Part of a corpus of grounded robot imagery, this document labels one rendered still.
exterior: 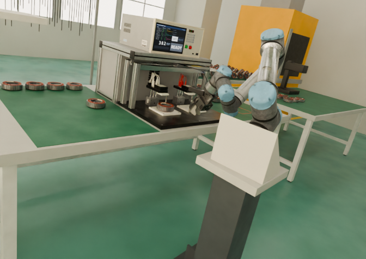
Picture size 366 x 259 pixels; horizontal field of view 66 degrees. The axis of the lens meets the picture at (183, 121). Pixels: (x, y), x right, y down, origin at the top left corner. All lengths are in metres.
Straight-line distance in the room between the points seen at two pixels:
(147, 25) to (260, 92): 0.91
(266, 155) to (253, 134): 0.10
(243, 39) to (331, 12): 2.17
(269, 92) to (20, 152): 1.01
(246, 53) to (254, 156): 4.54
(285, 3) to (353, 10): 1.71
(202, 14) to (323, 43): 2.77
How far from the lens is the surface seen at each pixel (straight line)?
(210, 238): 1.51
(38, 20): 1.79
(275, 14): 5.45
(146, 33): 1.85
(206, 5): 5.82
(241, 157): 1.22
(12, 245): 1.48
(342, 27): 6.92
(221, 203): 1.39
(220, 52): 8.44
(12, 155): 1.20
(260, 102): 1.23
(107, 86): 1.99
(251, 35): 5.63
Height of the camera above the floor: 1.28
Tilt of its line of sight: 18 degrees down
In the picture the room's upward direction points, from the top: 11 degrees clockwise
